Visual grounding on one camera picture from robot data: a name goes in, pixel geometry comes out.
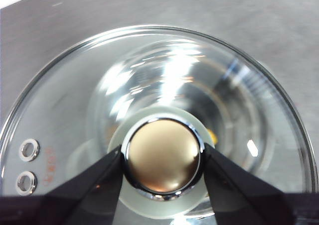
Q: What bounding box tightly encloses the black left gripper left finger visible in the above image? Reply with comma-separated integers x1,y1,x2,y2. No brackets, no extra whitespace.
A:
0,146,126,225

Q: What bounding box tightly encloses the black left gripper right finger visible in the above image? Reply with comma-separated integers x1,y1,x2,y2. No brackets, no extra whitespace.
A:
201,143,319,225

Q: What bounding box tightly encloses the yellow corn cob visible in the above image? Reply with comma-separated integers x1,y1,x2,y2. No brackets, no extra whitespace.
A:
208,129,218,146

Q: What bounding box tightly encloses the glass lid with green knob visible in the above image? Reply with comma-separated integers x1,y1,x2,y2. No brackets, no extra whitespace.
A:
0,24,319,225

